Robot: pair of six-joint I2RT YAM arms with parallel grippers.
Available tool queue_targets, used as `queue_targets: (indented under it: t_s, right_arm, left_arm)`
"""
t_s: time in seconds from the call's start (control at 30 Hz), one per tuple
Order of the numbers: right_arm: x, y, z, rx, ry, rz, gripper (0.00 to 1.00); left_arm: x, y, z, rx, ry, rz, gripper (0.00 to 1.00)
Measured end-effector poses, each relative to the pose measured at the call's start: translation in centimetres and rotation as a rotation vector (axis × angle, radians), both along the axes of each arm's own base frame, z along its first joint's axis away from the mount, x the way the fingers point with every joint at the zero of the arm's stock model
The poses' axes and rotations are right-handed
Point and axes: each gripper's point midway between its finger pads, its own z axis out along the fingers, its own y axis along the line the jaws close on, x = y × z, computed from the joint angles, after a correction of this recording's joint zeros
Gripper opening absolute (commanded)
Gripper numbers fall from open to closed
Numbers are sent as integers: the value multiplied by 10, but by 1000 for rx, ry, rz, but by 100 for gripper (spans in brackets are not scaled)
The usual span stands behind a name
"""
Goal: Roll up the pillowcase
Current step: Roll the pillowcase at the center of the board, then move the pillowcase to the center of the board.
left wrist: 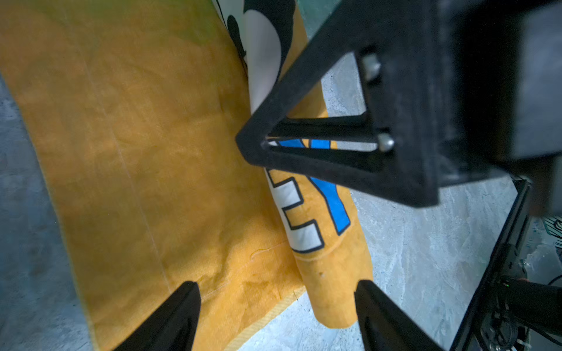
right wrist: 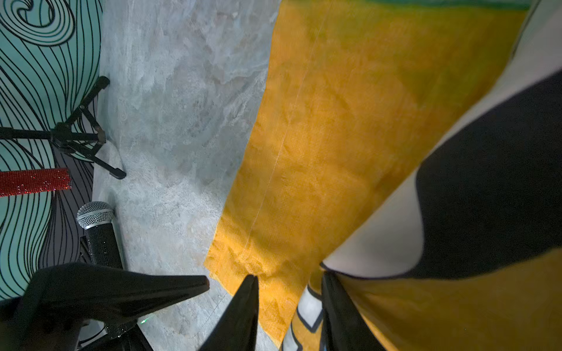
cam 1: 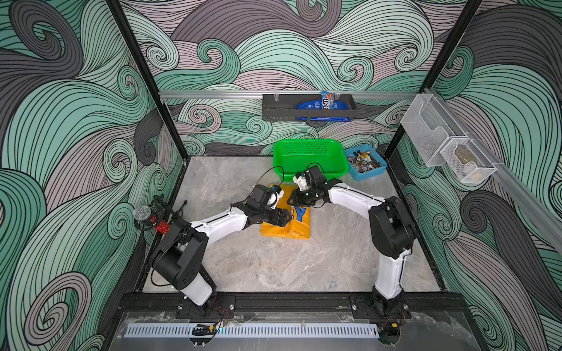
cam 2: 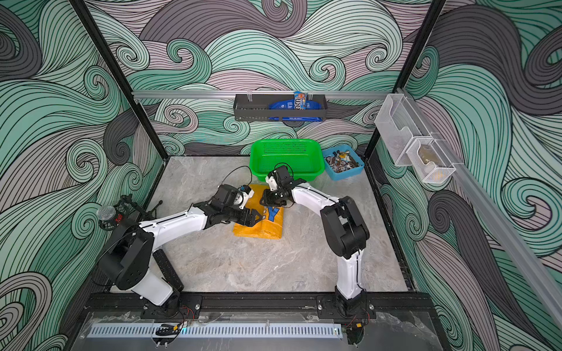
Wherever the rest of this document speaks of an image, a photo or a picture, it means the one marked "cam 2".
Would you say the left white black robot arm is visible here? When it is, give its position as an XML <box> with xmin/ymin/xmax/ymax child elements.
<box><xmin>98</xmin><ymin>184</ymin><xmax>261</xmax><ymax>307</ymax></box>

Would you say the black wall shelf tray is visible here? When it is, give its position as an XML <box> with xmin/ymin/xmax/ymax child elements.
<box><xmin>234</xmin><ymin>94</ymin><xmax>328</xmax><ymax>122</ymax></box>

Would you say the small clear wall bin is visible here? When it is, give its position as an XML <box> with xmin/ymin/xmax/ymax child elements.
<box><xmin>406</xmin><ymin>137</ymin><xmax>455</xmax><ymax>185</ymax></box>

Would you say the blue snack packet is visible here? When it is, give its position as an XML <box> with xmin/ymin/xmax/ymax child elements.
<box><xmin>269</xmin><ymin>92</ymin><xmax>321</xmax><ymax>121</ymax></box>

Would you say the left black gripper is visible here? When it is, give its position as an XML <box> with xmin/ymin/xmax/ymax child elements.
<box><xmin>222</xmin><ymin>206</ymin><xmax>263</xmax><ymax>228</ymax></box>

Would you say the blue bin of small parts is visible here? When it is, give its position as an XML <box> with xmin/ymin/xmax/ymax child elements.
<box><xmin>322</xmin><ymin>144</ymin><xmax>364</xmax><ymax>181</ymax></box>

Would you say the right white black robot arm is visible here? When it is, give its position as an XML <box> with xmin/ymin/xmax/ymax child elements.
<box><xmin>261</xmin><ymin>175</ymin><xmax>370</xmax><ymax>301</ymax></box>

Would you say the green plastic basket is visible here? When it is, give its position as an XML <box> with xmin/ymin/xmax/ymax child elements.
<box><xmin>250</xmin><ymin>139</ymin><xmax>325</xmax><ymax>181</ymax></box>

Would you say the aluminium rail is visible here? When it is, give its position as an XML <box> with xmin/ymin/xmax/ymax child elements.
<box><xmin>132</xmin><ymin>89</ymin><xmax>390</xmax><ymax>100</ymax></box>
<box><xmin>397</xmin><ymin>88</ymin><xmax>561</xmax><ymax>327</ymax></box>

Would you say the yellow printed pillowcase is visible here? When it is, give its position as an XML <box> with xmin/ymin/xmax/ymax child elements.
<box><xmin>233</xmin><ymin>184</ymin><xmax>285</xmax><ymax>240</ymax></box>

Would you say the back aluminium rail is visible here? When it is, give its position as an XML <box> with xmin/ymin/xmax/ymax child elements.
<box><xmin>132</xmin><ymin>89</ymin><xmax>390</xmax><ymax>100</ymax></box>

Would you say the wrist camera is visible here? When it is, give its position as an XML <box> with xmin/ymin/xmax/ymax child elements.
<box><xmin>266</xmin><ymin>165</ymin><xmax>294</xmax><ymax>191</ymax></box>
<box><xmin>234</xmin><ymin>184</ymin><xmax>255</xmax><ymax>209</ymax></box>

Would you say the white slotted cable duct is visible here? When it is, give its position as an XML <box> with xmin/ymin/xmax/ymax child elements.
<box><xmin>85</xmin><ymin>323</ymin><xmax>343</xmax><ymax>339</ymax></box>

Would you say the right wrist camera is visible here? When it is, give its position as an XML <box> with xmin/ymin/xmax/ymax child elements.
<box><xmin>266</xmin><ymin>165</ymin><xmax>294</xmax><ymax>191</ymax></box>

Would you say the right aluminium rail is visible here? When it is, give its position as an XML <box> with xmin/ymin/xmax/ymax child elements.
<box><xmin>397</xmin><ymin>88</ymin><xmax>561</xmax><ymax>327</ymax></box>

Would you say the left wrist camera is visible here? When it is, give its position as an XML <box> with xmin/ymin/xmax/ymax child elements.
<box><xmin>234</xmin><ymin>184</ymin><xmax>255</xmax><ymax>209</ymax></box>

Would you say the large clear wall bin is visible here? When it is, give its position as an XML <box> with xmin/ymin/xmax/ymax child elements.
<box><xmin>376</xmin><ymin>94</ymin><xmax>428</xmax><ymax>167</ymax></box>

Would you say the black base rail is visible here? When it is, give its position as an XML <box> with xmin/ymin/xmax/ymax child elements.
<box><xmin>84</xmin><ymin>292</ymin><xmax>437</xmax><ymax>320</ymax></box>

